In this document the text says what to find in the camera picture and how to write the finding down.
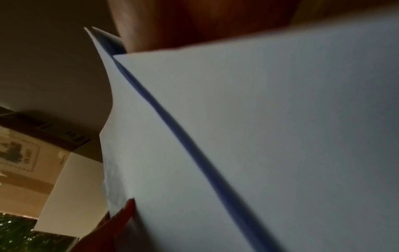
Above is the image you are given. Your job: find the person's left hand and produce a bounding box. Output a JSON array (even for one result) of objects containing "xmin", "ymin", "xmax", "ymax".
[{"xmin": 71, "ymin": 198, "xmax": 137, "ymax": 252}]

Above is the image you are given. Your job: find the person's right hand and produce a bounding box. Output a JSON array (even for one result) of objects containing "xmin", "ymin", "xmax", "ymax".
[{"xmin": 107, "ymin": 0, "xmax": 301, "ymax": 54}]

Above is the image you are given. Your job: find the gathered white paper bundle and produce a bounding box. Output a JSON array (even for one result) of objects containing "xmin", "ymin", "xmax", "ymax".
[{"xmin": 83, "ymin": 5, "xmax": 399, "ymax": 252}]

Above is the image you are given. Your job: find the small cardboard box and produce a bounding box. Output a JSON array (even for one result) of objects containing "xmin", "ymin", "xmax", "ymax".
[{"xmin": 0, "ymin": 105, "xmax": 93, "ymax": 220}]

